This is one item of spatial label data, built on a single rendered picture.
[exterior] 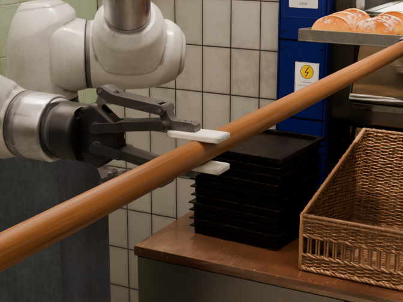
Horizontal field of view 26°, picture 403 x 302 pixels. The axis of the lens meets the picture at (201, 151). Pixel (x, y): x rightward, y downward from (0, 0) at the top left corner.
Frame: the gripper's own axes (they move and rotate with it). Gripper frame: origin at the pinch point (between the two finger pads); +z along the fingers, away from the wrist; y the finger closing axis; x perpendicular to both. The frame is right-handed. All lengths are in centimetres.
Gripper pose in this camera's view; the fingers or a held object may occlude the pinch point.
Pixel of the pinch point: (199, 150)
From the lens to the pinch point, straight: 104.0
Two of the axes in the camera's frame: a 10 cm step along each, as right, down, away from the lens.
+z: 8.8, 1.3, -4.5
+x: -4.7, 2.4, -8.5
